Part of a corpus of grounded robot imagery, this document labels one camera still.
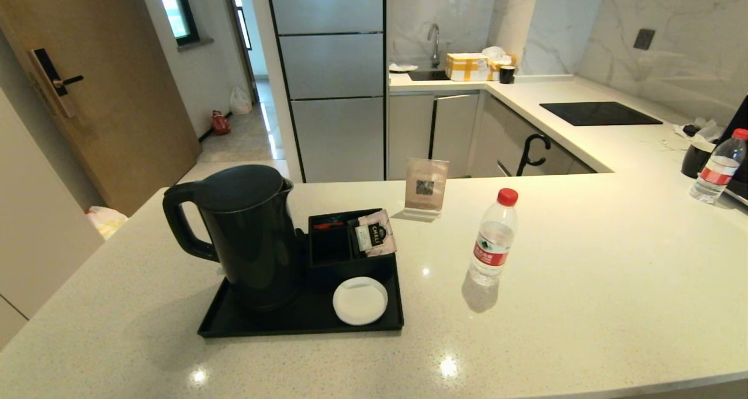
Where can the red-capped water bottle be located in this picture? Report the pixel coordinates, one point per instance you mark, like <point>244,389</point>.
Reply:
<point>716,168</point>
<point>494,241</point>

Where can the black electric kettle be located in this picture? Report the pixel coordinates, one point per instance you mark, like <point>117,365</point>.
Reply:
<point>251,241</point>

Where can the pink tea bag packet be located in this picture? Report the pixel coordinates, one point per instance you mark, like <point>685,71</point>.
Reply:
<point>377,235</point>

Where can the small black cup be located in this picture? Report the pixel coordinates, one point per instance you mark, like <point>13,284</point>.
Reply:
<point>507,74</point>

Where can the acrylic QR code sign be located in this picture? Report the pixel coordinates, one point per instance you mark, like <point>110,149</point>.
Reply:
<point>426,183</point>

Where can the red sachet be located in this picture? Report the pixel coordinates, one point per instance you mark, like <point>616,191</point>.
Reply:
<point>326,225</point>

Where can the white base cabinet door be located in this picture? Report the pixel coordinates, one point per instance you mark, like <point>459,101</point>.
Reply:
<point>411,136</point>
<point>456,133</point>

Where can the black organizer box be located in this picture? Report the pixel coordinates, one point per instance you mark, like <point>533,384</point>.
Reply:
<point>330,253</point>

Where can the white round coaster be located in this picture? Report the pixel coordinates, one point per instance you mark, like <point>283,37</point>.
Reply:
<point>359,301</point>

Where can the white dish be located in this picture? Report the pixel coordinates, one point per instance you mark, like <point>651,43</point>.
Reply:
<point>402,68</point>

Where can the dark kitchen sink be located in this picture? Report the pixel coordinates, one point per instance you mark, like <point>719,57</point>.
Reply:
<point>429,75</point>

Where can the grey refrigerator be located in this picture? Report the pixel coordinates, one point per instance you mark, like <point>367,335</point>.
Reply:
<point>333,66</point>

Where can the grey corner base cabinet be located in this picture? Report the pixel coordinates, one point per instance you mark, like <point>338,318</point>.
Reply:
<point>502,124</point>

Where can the large yellow-taped cardboard box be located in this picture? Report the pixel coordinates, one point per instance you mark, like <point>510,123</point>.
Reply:
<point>466,68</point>

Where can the black rectangular tray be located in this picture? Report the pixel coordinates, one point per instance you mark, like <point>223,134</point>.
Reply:
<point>292,323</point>

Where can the white plastic bag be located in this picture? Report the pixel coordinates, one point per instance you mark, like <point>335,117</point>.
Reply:
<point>239,102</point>

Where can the chrome faucet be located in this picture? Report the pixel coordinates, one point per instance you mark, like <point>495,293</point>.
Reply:
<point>436,40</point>

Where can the red bag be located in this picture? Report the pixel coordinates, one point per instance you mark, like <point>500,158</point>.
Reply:
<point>220,124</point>

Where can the white tissue wad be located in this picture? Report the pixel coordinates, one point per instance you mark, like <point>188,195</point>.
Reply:
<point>494,52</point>

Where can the black induction cooktop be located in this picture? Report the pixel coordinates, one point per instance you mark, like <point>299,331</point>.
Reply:
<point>599,113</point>

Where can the black-framed window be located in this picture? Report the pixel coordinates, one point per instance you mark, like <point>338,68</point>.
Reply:
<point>184,13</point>

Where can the clear bag colourful contents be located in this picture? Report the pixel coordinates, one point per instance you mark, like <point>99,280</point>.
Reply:
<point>106,221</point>

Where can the wooden door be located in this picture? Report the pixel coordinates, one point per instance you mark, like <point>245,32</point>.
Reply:
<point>117,83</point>

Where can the black mug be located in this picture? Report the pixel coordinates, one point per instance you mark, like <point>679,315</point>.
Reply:
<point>695,160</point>

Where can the small black object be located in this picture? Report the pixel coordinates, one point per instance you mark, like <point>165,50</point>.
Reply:
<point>692,129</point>

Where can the white panel cabinet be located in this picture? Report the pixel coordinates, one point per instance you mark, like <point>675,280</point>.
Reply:
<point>35,224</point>

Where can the crumpled clear plastic wrap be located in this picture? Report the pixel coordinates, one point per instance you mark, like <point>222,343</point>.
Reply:
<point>710,131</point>

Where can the dark wall socket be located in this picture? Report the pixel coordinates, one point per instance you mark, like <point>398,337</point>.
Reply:
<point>644,39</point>

